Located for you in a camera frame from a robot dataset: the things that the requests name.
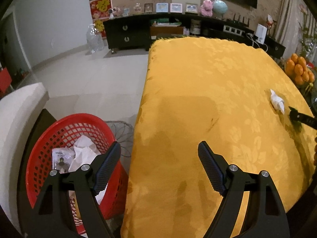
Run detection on white paper tissue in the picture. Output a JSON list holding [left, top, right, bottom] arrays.
[[270, 89, 285, 114]]

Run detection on clear cartoon plastic packet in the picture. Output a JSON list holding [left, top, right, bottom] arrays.
[[52, 148, 75, 174]]

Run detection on white mesh cloth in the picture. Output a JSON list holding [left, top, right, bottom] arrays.
[[68, 135, 107, 205]]

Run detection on glass bowl of oranges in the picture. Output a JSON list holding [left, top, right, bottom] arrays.
[[284, 53, 316, 86]]

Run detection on yellow floral tablecloth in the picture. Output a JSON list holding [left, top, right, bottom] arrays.
[[121, 37, 316, 237]]

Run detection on crystal vase with roses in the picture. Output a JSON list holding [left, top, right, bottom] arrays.
[[297, 4, 316, 62]]

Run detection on red plastic mesh basket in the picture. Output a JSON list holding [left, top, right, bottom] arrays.
[[25, 113, 128, 237]]

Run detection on white router box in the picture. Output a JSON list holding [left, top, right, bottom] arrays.
[[255, 24, 268, 44]]

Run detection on white cushioned sofa bench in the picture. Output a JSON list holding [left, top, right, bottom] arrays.
[[0, 83, 49, 232]]

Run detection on light blue globe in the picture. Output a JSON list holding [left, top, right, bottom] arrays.
[[213, 0, 228, 18]]

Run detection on red chair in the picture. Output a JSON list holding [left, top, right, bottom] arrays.
[[0, 68, 12, 95]]

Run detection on pink plush toy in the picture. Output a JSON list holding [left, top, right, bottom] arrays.
[[201, 0, 213, 17]]

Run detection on clear large water bottle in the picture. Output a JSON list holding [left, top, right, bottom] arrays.
[[86, 23, 104, 54]]

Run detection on black tv cabinet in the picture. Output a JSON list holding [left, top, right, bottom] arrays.
[[103, 13, 285, 59]]

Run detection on red festive wall poster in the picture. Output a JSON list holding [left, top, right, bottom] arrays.
[[90, 0, 112, 39]]

